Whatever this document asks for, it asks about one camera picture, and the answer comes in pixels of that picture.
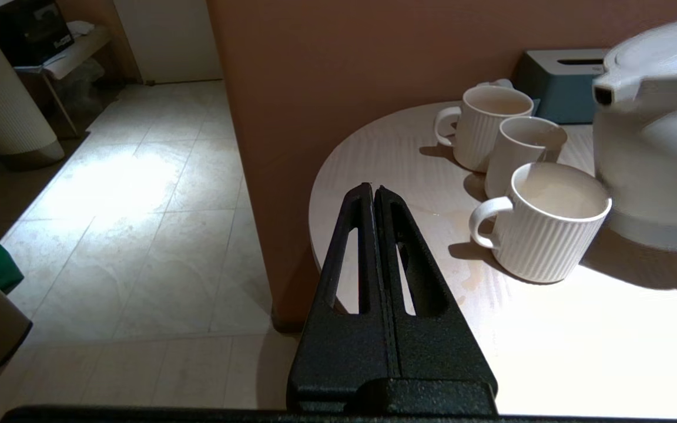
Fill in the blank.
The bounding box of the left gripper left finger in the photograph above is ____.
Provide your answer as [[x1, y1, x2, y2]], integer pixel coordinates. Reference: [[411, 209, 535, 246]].
[[287, 183, 401, 412]]

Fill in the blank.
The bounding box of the small side table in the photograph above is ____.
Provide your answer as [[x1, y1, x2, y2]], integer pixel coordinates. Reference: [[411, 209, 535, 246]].
[[14, 22, 110, 139]]

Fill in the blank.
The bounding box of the white ribbed basin pedestal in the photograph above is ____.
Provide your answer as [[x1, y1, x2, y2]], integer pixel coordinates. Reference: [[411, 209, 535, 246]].
[[0, 18, 66, 171]]

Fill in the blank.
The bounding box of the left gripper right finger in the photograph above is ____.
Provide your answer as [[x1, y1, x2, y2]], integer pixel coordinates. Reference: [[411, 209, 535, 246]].
[[374, 185, 499, 412]]

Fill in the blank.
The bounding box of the grey-blue tissue box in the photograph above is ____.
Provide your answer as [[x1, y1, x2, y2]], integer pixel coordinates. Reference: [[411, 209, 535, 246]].
[[512, 49, 609, 125]]

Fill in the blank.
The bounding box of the white electric kettle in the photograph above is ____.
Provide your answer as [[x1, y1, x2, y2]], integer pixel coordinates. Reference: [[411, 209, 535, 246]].
[[592, 15, 677, 253]]

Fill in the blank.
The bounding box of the white ribbed mug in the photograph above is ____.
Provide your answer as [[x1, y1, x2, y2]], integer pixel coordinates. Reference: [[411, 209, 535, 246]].
[[434, 86, 535, 173], [469, 162, 614, 284]]

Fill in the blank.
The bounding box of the black box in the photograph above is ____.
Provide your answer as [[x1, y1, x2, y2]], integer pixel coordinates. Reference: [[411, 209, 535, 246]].
[[0, 0, 75, 70]]

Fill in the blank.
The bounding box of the small smooth white cup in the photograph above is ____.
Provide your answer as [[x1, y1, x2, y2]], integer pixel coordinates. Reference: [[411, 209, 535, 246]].
[[485, 116, 568, 199]]

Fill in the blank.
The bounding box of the clear plastic bag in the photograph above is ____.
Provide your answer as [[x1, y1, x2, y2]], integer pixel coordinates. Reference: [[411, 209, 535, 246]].
[[51, 59, 107, 118]]

